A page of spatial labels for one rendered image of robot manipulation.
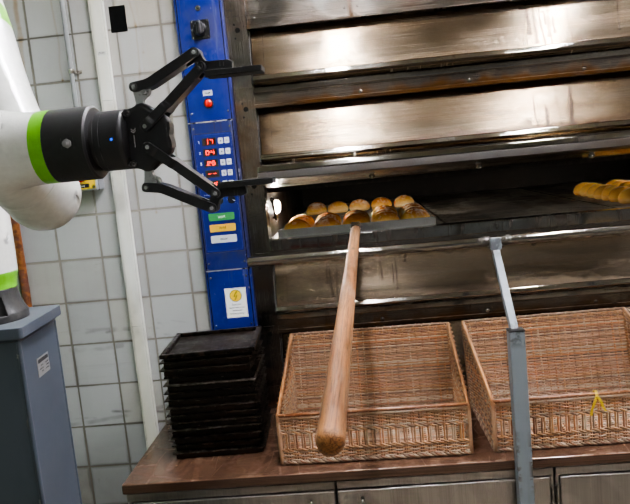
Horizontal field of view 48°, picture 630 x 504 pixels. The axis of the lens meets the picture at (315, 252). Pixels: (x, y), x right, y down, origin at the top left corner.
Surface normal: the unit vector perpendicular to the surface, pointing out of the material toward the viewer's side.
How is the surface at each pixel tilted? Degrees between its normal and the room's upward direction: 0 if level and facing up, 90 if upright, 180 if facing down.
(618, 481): 92
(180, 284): 90
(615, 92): 70
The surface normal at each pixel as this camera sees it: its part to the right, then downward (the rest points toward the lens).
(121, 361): -0.06, 0.14
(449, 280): -0.09, -0.21
